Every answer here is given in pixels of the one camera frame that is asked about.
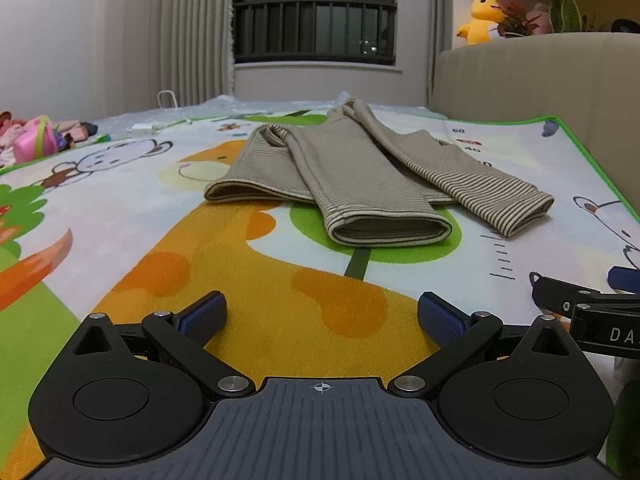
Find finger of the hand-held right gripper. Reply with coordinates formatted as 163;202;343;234
529;273;603;320
607;266;640;295

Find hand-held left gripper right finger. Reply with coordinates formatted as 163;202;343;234
387;291;576;401

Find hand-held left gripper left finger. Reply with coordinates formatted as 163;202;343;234
70;290;256;399

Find beige striped pants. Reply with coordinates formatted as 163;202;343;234
204;93;556;249

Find green cloth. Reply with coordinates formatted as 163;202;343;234
606;379;640;480

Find printed animal play mat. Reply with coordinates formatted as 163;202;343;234
0;109;640;480

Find beige padded headboard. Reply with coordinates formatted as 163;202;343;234
431;31;640;201

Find small doll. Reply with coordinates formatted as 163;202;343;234
54;119;99;149

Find pink toy bag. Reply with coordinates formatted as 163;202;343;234
12;115;62;164

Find green snake plant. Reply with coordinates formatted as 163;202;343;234
549;0;590;36

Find pink plush toy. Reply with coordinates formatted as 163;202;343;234
530;2;554;32

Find red leaf plant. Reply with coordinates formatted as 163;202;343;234
494;0;544;39

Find yellow duck plush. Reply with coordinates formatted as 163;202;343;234
455;0;509;46

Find cream pleated curtain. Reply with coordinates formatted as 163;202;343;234
149;0;237;109

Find dark framed window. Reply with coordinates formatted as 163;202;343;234
232;0;399;67

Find white charger cable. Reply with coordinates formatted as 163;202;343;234
156;89;195;127

